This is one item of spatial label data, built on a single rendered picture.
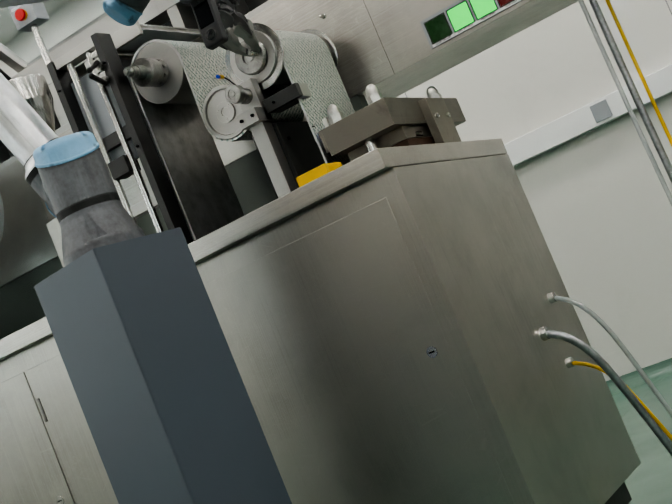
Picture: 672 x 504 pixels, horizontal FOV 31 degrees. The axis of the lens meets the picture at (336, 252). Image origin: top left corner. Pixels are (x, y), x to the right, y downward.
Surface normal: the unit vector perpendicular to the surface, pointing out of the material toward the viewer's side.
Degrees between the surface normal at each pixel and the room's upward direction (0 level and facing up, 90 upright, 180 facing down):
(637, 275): 90
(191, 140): 90
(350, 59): 90
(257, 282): 90
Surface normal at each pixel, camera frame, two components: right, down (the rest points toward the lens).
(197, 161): 0.80, -0.37
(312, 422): -0.46, 0.11
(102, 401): -0.64, 0.20
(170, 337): 0.67, -0.34
